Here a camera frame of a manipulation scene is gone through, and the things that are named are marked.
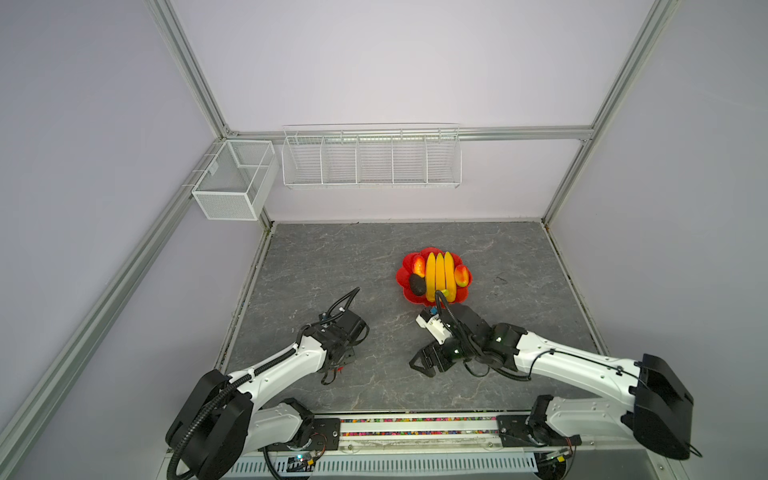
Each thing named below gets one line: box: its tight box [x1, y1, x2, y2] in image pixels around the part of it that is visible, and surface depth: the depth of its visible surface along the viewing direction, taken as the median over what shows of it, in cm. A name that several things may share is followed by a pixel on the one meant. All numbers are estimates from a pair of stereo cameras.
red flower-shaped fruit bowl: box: [396, 247, 436, 306], surface depth 104 cm
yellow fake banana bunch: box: [426, 251, 457, 303], surface depth 102 cm
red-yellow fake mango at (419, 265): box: [413, 255, 425, 278], surface depth 104 cm
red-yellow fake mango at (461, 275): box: [454, 264, 469, 288], surface depth 98 cm
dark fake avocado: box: [410, 273, 426, 296], surface depth 101 cm
